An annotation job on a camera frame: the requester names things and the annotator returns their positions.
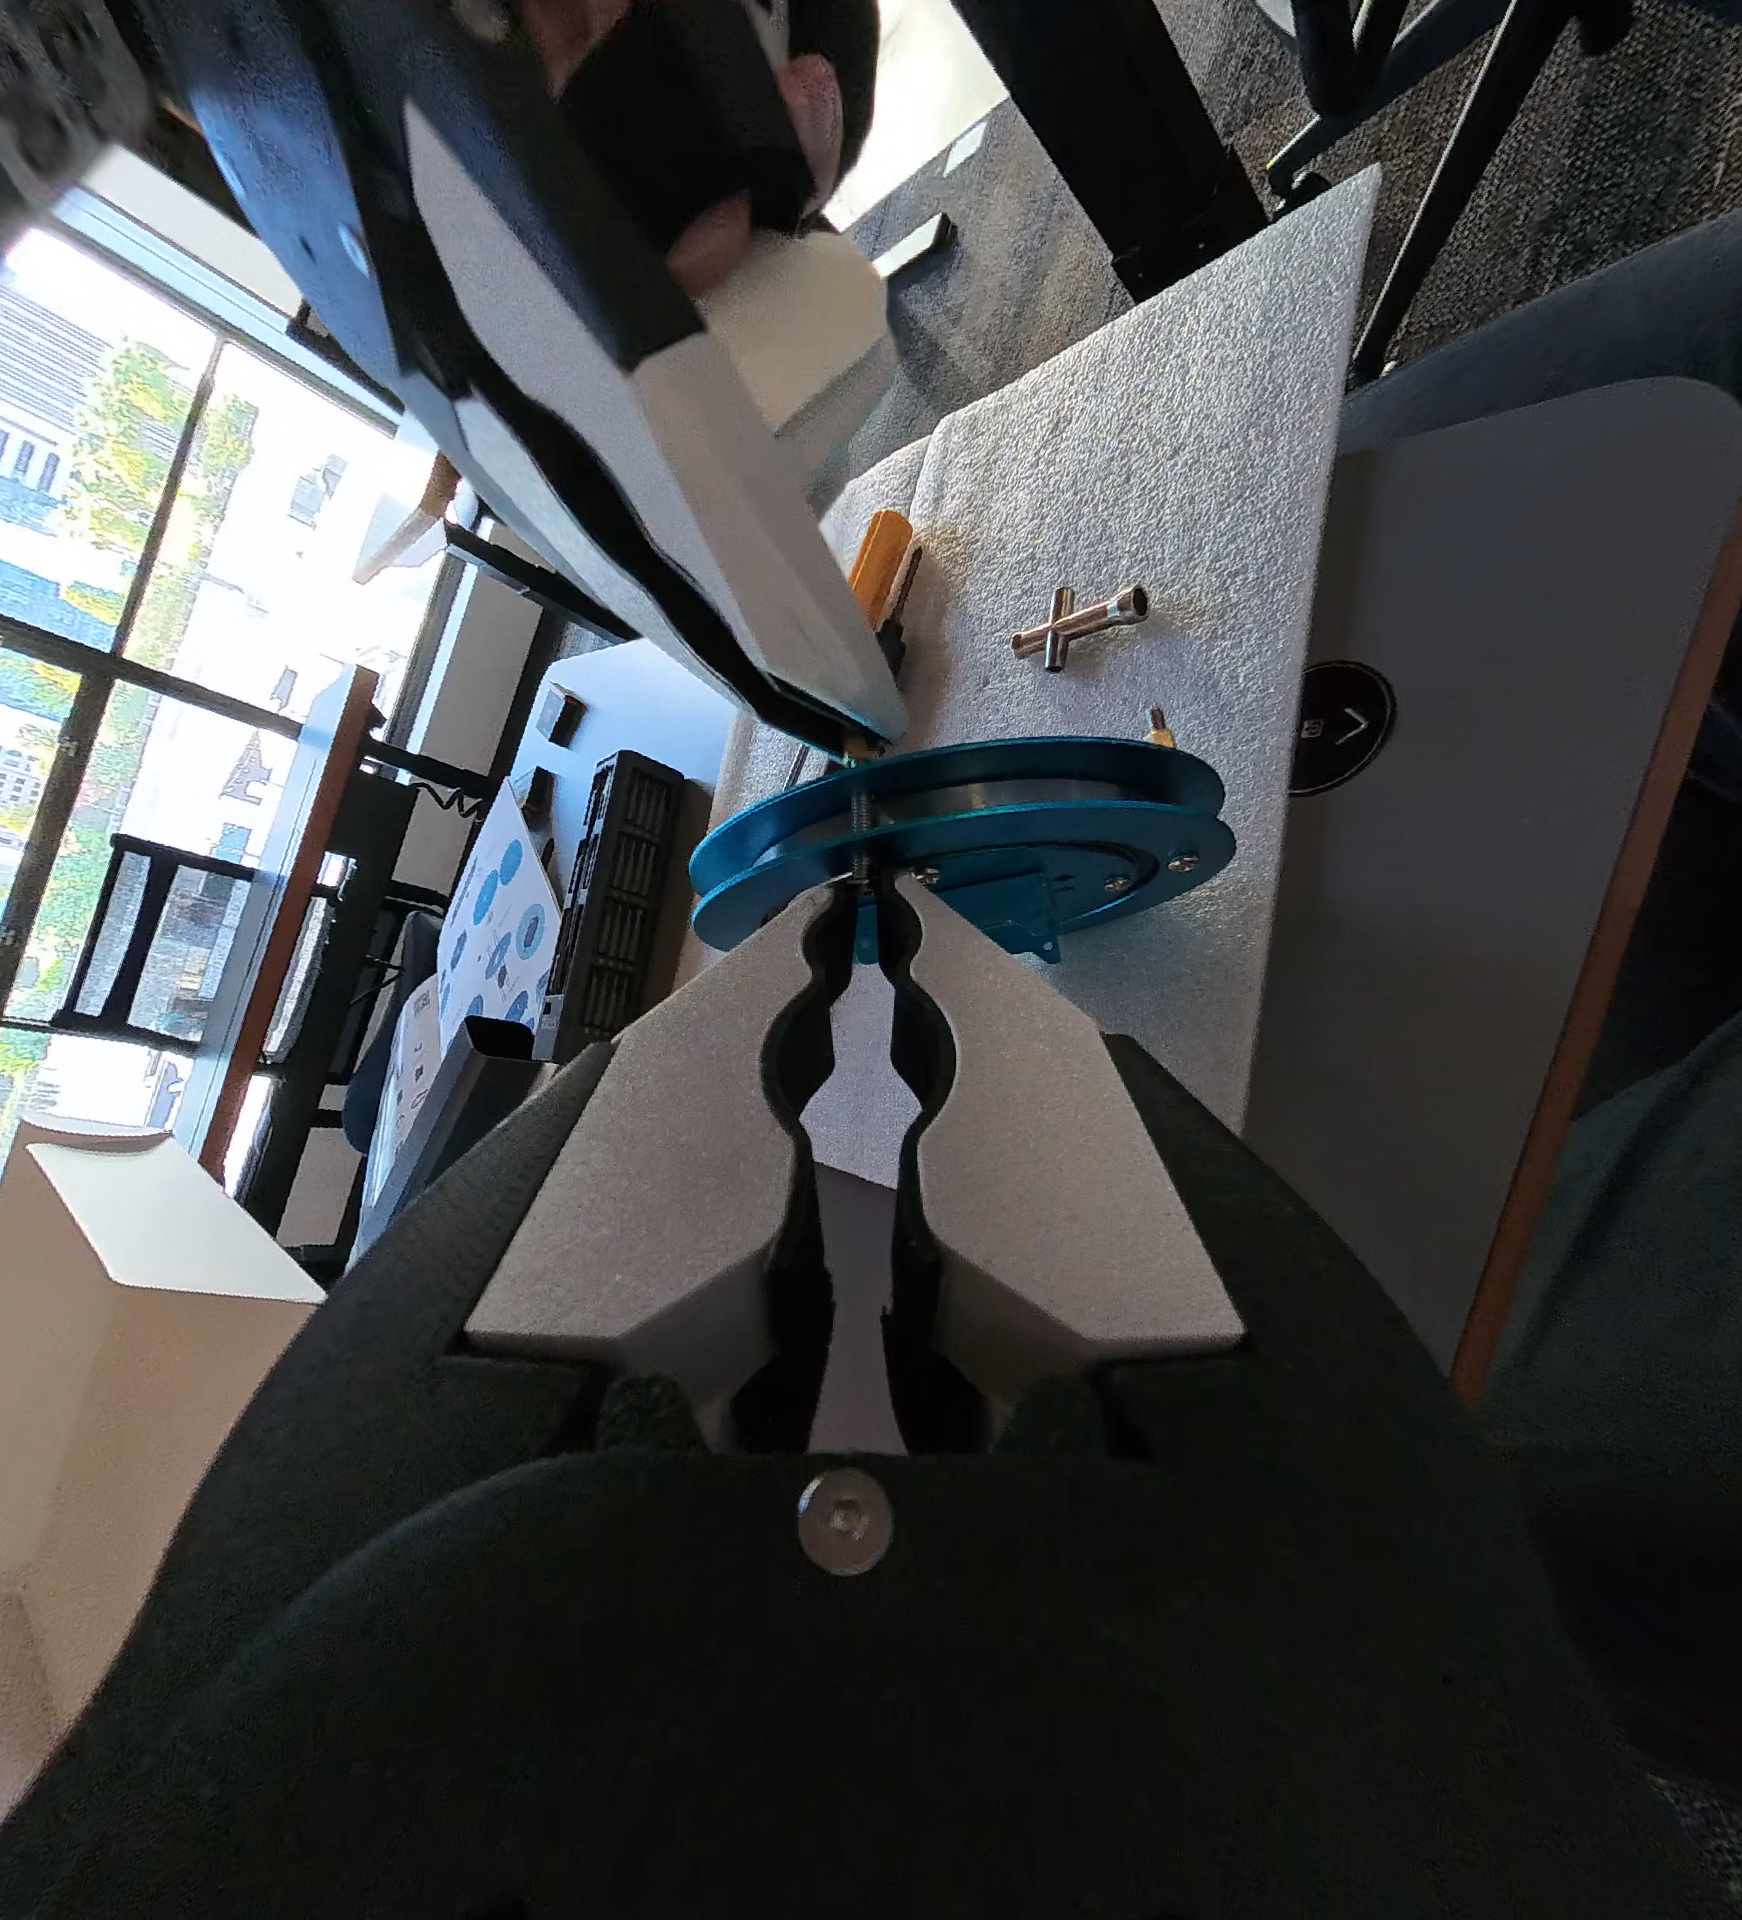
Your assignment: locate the yellow-handled screwdriver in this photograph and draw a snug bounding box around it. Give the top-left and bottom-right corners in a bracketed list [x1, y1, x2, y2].
[847, 508, 925, 676]

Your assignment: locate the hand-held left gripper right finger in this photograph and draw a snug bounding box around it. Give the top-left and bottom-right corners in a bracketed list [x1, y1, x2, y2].
[870, 870, 1247, 1454]

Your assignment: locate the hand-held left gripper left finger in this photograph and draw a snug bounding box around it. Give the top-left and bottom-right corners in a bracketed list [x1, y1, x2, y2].
[463, 884, 856, 1454]

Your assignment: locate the black screwdriver bit case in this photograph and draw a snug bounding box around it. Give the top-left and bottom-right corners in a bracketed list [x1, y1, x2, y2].
[549, 750, 689, 1051]

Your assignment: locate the brown table with black frame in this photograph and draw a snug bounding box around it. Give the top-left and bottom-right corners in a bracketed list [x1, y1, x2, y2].
[195, 659, 512, 1187]

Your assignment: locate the black rectangular case sleeve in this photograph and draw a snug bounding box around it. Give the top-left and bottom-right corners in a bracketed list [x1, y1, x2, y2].
[443, 1011, 559, 1187]

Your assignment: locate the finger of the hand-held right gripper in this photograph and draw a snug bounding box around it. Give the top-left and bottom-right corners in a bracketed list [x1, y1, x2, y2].
[403, 104, 911, 740]
[454, 396, 877, 750]

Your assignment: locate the white foam sheet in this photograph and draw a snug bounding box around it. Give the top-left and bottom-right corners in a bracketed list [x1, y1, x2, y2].
[713, 165, 1386, 1187]

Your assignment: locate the orange cardboard box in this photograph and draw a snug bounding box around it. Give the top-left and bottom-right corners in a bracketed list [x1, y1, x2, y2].
[0, 1117, 331, 1906]

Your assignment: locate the black framed window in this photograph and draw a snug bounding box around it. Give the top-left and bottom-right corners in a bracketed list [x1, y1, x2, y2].
[0, 196, 497, 1366]

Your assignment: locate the printed instruction sheet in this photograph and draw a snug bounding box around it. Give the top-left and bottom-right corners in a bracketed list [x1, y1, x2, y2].
[361, 780, 566, 1202]

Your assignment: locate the person's right hand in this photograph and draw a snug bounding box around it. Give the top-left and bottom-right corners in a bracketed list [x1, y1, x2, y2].
[523, 0, 881, 292]

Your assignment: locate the black mesh chair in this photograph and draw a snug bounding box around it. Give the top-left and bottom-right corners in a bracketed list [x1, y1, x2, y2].
[54, 832, 266, 1043]

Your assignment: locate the blue round metal turntable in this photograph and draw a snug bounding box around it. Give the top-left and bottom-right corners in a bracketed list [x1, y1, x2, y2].
[687, 703, 1237, 962]

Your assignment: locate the metal cross wrench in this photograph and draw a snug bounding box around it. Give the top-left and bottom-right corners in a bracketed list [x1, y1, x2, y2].
[1008, 582, 1153, 676]

